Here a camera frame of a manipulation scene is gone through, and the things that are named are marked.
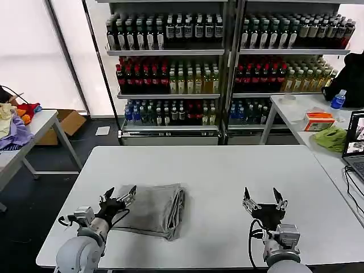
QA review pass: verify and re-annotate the grey laptop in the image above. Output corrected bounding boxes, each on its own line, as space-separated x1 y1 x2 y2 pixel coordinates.
341 109 364 183

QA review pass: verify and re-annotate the white side table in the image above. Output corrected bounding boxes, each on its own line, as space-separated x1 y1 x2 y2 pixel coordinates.
0 110 84 214

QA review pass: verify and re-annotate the grey printed t-shirt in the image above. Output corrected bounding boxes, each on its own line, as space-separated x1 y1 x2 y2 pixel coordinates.
109 183 189 242

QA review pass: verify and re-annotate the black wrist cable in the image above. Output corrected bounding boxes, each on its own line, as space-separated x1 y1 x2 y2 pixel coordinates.
247 218 270 268
58 208 131 229

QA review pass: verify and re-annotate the black laptop cable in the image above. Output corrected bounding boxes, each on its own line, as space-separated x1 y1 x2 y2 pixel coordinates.
344 165 364 220

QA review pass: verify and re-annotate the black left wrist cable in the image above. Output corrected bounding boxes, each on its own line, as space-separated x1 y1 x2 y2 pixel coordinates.
58 208 131 229

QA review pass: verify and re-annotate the red and orange plush toy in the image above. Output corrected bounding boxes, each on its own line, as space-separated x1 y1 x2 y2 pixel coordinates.
15 102 43 125

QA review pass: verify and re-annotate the metal shelf rack with bottles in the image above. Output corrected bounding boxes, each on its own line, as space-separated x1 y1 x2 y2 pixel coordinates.
228 0 357 144
95 0 230 146

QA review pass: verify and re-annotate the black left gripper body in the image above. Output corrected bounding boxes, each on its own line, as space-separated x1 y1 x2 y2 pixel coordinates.
95 197 127 228

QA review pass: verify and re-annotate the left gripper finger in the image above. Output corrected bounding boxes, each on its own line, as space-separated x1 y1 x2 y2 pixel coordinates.
115 185 137 207
99 187 116 203

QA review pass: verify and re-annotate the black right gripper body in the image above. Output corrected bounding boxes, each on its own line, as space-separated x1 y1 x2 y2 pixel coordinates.
251 203 286 231

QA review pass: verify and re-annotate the purple cloth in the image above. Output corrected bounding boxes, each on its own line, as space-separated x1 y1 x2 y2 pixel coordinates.
0 113 35 151

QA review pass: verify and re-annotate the green cloth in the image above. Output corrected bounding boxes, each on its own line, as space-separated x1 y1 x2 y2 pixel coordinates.
312 126 348 154

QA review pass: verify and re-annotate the pale yellow cloth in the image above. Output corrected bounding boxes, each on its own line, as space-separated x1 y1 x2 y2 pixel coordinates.
0 104 17 139

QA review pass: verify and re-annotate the orange tissue box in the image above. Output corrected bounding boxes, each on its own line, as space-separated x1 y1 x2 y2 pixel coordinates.
303 111 336 131

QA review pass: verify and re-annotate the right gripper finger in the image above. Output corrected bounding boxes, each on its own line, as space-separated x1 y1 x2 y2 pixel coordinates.
242 187 262 213
272 187 288 211

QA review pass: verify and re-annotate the white desk with grey legs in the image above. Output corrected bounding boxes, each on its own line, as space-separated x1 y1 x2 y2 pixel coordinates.
259 93 364 144

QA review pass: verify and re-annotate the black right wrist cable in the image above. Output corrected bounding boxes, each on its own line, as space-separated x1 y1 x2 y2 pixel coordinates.
247 218 270 268

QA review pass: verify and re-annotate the brown cardboard box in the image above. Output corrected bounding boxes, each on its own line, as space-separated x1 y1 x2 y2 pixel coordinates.
36 110 88 146

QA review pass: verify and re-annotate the blue-labelled water bottle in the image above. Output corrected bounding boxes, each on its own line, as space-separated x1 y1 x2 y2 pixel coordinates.
330 89 348 110

